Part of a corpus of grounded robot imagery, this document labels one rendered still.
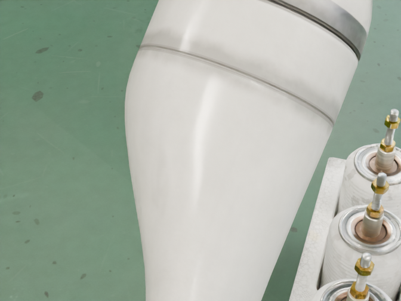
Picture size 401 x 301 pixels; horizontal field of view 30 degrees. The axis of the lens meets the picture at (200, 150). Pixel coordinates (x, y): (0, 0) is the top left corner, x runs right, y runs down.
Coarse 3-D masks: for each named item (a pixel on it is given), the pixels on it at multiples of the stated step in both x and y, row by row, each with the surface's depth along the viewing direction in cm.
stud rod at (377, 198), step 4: (380, 176) 82; (384, 176) 82; (380, 180) 82; (384, 180) 82; (380, 184) 82; (384, 184) 82; (376, 196) 84; (380, 196) 84; (372, 200) 85; (376, 200) 84; (380, 200) 84; (372, 204) 85; (376, 204) 84; (380, 204) 85; (372, 208) 85; (376, 208) 85
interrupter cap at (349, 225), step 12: (348, 216) 89; (360, 216) 89; (384, 216) 89; (348, 228) 88; (360, 228) 88; (384, 228) 88; (396, 228) 88; (348, 240) 86; (360, 240) 87; (372, 240) 87; (384, 240) 87; (396, 240) 87; (360, 252) 86; (372, 252) 85; (384, 252) 85
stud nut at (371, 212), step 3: (369, 204) 86; (366, 207) 86; (369, 207) 85; (381, 207) 85; (366, 210) 86; (369, 210) 85; (372, 210) 85; (378, 210) 85; (381, 210) 85; (369, 213) 85; (372, 213) 85; (375, 213) 85; (378, 213) 85; (381, 213) 85; (372, 216) 85; (375, 216) 85; (378, 216) 85
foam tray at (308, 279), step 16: (336, 160) 108; (336, 176) 105; (320, 192) 103; (336, 192) 103; (320, 208) 101; (336, 208) 104; (320, 224) 98; (320, 240) 96; (304, 256) 94; (320, 256) 94; (304, 272) 92; (320, 272) 96; (304, 288) 91; (400, 288) 93
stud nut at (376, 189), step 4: (376, 180) 83; (372, 184) 83; (376, 184) 83; (388, 184) 83; (372, 188) 83; (376, 188) 82; (380, 188) 82; (384, 188) 82; (388, 188) 83; (376, 192) 83; (380, 192) 83; (384, 192) 83
